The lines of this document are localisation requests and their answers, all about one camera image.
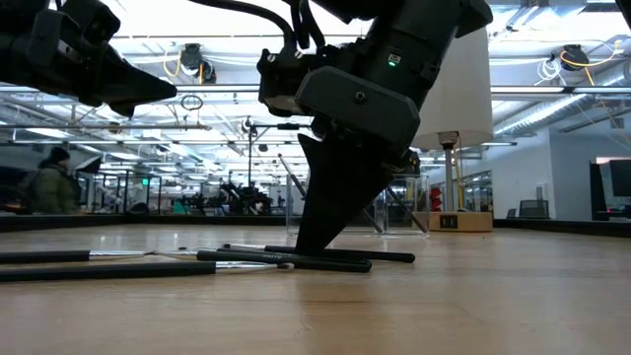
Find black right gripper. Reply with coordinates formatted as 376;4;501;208
294;65;422;258

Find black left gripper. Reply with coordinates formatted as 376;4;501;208
0;12;178;119

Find black makeup brush fluffy bristles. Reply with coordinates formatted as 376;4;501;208
362;207;386;235

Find black makeup brush printed handle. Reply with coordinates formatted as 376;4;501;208
147;248;374;274

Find black makeup brush pale tip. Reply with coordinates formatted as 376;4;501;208
0;260;296;284

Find clear acrylic organizer box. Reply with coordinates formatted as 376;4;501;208
284;173;429;236

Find black background monitor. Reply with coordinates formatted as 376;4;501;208
393;148;422;177

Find black studio softbox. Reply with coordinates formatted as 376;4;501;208
73;156;104;176

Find red background object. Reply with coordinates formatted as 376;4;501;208
427;185;444;214

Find person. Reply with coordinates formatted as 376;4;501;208
27;146;84;216

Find white shade table lamp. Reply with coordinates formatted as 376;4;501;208
411;27;495;234

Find black mesh chair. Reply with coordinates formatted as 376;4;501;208
517;198;551;220

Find black partition panel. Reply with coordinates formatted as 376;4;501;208
589;160;609;222

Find black computer monitor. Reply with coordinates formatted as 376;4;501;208
608;158;631;199

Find black ceiling cable reel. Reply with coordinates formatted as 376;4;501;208
177;42;219;86
560;42;592;71

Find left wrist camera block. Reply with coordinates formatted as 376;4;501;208
58;0;122;50

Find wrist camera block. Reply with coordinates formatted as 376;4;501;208
58;0;122;50
255;46;319;118

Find black overhead frame stand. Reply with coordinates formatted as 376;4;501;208
245;116;316;218

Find yellow hanging cable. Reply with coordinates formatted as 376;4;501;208
452;147;466;214

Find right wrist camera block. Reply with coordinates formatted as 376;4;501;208
255;46;319;118

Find black table edge rail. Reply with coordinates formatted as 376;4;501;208
0;212;631;240

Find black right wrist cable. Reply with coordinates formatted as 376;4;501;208
186;0;326;50

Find silver ventilation duct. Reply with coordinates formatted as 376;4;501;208
492;93;596;140

